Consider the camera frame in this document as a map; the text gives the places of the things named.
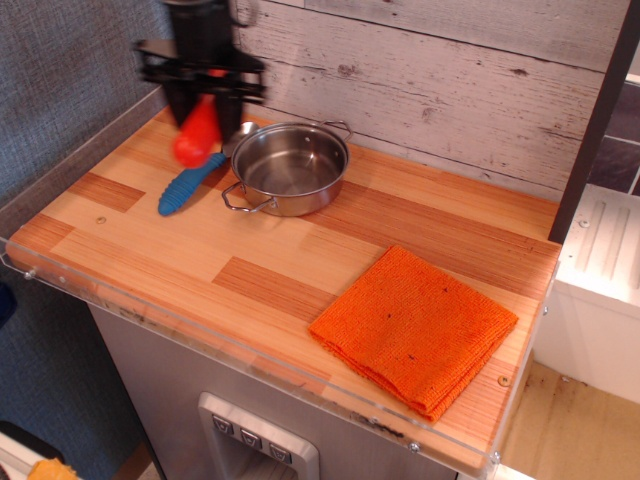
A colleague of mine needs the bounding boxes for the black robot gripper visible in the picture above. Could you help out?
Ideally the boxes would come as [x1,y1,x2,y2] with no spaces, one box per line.
[133,2,266,143]

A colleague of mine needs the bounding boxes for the red plastic sausage toy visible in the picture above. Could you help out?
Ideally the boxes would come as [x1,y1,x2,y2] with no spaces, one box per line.
[173,93,223,169]

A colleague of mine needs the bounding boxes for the stainless steel pot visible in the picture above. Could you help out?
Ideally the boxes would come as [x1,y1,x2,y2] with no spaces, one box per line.
[222,120,353,217]

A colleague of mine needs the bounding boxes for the clear acrylic edge guard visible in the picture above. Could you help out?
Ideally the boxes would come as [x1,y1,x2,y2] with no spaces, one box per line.
[1,239,499,479]

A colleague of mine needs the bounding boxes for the orange folded cloth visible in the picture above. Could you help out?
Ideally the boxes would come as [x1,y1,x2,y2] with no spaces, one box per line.
[308,246,518,422]

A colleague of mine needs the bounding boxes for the grey toy fridge cabinet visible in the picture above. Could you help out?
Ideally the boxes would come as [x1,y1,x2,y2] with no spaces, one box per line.
[90,307,457,479]

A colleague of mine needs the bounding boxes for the yellow object bottom left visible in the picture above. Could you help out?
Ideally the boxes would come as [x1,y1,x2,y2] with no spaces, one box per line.
[27,458,79,480]

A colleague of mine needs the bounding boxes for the white toy sink unit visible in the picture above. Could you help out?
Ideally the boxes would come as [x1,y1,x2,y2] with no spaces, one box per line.
[533,185,639,402]

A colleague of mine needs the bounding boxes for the dark left shelf post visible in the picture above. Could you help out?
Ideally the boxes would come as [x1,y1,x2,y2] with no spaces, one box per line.
[167,1,232,55]

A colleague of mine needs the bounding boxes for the dark shelf post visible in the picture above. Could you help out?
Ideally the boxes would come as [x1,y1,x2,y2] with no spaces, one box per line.
[167,1,232,55]
[548,0,639,244]

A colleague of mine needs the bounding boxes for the blue handled metal spoon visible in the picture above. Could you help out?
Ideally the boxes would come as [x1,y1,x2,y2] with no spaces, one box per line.
[157,121,259,216]

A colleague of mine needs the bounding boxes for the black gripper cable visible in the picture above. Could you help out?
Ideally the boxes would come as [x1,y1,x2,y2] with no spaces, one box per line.
[229,0,259,29]

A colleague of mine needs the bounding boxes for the dark right shelf post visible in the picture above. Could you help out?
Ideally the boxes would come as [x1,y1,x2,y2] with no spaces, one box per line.
[548,0,639,244]

